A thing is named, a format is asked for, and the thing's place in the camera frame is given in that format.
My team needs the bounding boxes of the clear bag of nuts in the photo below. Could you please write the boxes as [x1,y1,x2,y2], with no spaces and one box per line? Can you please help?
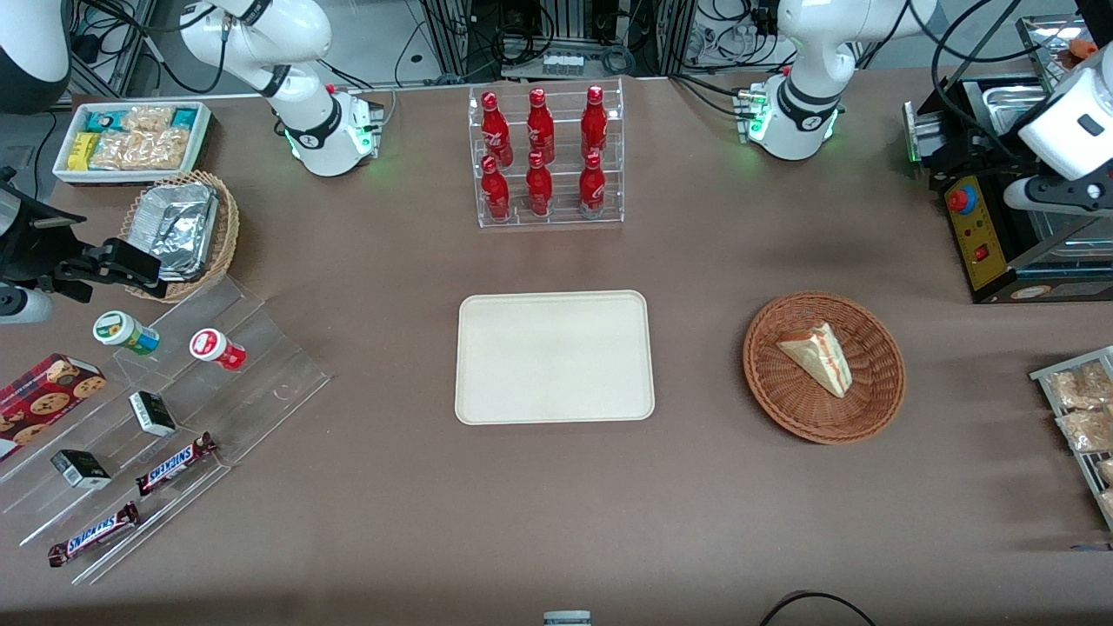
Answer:
[1056,409,1113,454]
[1046,361,1113,411]

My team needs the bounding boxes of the brown wicker basket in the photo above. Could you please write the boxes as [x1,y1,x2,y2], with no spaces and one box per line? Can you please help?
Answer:
[743,291,907,445]

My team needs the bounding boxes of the cream rectangular tray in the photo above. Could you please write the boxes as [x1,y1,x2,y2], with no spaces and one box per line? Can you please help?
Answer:
[455,290,656,426]

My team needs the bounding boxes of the tray of packaged crackers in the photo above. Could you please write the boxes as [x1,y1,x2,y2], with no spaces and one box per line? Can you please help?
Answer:
[1030,345,1113,533]

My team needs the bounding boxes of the light wicker basket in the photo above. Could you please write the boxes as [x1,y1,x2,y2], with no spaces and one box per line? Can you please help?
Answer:
[120,170,241,303]

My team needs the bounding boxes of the stacked aluminium foil trays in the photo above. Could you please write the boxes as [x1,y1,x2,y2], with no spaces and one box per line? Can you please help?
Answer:
[130,182,219,282]

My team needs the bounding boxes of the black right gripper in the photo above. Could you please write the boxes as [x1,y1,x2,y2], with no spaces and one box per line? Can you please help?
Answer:
[0,170,167,304]

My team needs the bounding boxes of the white plastic snack bin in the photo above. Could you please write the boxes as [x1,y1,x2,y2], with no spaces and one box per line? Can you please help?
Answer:
[52,101,214,187]

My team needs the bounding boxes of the clear rice cracker bag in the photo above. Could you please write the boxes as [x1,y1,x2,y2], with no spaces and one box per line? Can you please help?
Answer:
[120,105,177,134]
[90,129,192,171]

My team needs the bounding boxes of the steel tray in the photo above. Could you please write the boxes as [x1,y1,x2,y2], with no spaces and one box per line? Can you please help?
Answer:
[1016,12,1092,92]

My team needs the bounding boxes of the clear acrylic stepped display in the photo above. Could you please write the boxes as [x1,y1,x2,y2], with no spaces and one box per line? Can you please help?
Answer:
[0,275,332,586]

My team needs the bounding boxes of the green lidded cup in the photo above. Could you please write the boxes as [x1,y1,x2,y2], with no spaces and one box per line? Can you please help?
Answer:
[93,310,161,356]

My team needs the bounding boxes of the black sealing machine yellow panel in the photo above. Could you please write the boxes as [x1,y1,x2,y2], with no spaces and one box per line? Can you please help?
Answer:
[903,74,1113,305]

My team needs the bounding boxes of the red soda bottle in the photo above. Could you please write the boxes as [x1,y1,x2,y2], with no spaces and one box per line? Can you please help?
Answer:
[526,88,557,164]
[581,84,609,157]
[525,152,555,217]
[481,91,514,166]
[481,156,512,222]
[578,152,607,218]

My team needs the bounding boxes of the wrapped triangle sandwich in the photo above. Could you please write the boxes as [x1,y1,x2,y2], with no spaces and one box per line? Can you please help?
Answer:
[776,322,854,399]

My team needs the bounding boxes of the clear acrylic bottle rack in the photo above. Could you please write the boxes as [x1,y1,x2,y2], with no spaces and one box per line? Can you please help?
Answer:
[468,77,625,229]

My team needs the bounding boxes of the small black box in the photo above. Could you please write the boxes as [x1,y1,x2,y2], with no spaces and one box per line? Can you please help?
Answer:
[129,391,178,437]
[50,450,113,490]

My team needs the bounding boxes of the black cable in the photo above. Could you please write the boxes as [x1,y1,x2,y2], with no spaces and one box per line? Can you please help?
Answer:
[758,590,879,626]

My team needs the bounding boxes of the red lidded cup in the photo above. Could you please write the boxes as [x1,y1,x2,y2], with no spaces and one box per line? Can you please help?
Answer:
[190,328,247,372]

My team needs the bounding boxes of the red chocolate cookie box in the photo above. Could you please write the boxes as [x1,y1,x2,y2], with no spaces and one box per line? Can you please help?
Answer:
[0,353,108,463]

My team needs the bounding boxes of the Snickers bar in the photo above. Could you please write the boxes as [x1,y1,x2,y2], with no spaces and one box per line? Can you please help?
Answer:
[135,432,218,497]
[48,502,142,568]

